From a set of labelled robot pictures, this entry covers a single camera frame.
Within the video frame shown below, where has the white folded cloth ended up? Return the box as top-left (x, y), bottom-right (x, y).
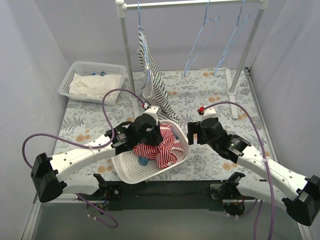
top-left (69, 73), bottom-right (122, 98)

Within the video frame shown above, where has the red white striped tank top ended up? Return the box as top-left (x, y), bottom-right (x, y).
top-left (133, 124), bottom-right (185, 169)

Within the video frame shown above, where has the floral table mat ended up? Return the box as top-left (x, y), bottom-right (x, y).
top-left (54, 69), bottom-right (274, 181)

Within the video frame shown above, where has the white oval perforated basket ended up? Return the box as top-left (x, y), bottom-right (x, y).
top-left (111, 120), bottom-right (191, 184)

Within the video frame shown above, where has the black white striped tank top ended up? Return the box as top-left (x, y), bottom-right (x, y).
top-left (137, 28), bottom-right (180, 123)

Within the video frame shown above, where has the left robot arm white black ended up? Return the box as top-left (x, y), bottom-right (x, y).
top-left (30, 110), bottom-right (163, 203)

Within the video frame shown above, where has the blue wire hanger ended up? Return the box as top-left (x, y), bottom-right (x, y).
top-left (183, 0), bottom-right (220, 76)
top-left (213, 0), bottom-right (250, 76)

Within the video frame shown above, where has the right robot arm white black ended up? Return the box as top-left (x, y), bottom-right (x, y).
top-left (187, 117), bottom-right (320, 227)

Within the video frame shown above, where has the white clothes rack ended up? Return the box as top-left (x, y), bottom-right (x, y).
top-left (115, 0), bottom-right (269, 119)

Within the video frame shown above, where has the small blue item in basket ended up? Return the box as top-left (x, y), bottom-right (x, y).
top-left (91, 71), bottom-right (106, 76)

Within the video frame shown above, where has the white rectangular basket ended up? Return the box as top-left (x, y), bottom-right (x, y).
top-left (58, 61), bottom-right (127, 104)

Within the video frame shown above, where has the blue garment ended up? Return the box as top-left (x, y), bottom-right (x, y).
top-left (138, 156), bottom-right (149, 167)

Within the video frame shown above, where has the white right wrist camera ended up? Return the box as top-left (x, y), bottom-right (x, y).
top-left (197, 106), bottom-right (217, 122)

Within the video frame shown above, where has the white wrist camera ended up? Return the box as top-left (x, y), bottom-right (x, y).
top-left (143, 106), bottom-right (160, 122)
top-left (197, 106), bottom-right (217, 122)

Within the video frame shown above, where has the blue hanger with striped top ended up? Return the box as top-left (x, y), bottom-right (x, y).
top-left (137, 2), bottom-right (152, 85)

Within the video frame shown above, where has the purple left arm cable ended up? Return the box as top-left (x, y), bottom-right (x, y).
top-left (21, 88), bottom-right (147, 173)

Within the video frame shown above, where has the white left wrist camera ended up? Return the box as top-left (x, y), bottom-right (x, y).
top-left (143, 106), bottom-right (160, 122)

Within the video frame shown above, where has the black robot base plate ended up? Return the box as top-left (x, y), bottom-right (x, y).
top-left (83, 180), bottom-right (250, 211)

